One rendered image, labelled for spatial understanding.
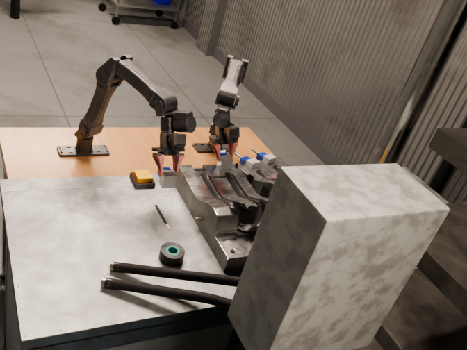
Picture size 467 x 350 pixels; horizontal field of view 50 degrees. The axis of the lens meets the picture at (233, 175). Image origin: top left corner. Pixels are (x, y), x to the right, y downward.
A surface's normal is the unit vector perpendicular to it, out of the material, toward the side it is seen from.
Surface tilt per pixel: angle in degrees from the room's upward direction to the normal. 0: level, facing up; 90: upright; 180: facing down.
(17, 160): 0
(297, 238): 90
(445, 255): 0
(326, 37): 90
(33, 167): 0
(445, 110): 90
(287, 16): 90
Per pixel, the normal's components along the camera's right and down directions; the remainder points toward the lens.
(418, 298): 0.25, -0.83
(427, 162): -0.86, 0.05
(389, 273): 0.41, 0.57
